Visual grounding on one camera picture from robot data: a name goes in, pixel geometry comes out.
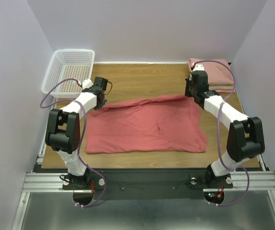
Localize red t shirt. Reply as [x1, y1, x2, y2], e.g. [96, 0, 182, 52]
[85, 95, 207, 154]

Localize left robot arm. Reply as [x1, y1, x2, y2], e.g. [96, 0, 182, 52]
[45, 77, 110, 189]

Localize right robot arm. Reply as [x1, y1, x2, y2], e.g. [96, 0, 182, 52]
[185, 70, 265, 185]

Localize pink folded shirt bottom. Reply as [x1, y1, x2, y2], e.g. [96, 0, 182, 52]
[215, 89, 233, 93]

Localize pink folded shirt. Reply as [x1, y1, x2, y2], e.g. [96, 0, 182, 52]
[188, 58, 234, 87]
[215, 89, 233, 93]

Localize pink folded shirt top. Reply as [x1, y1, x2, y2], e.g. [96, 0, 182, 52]
[188, 58, 234, 87]

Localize white plastic basket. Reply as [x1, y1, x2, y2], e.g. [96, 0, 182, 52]
[41, 49, 95, 99]

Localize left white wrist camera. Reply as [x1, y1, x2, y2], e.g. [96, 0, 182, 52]
[77, 79, 93, 90]

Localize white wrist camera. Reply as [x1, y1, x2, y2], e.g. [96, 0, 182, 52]
[77, 79, 93, 90]
[191, 63, 205, 72]

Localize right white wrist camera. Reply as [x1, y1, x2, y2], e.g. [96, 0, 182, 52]
[191, 63, 205, 72]

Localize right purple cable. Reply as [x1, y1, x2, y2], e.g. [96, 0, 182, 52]
[193, 59, 250, 207]

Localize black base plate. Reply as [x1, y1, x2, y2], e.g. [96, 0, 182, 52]
[62, 168, 233, 200]

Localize aluminium frame rail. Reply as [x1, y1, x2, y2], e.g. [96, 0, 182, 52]
[12, 98, 275, 230]

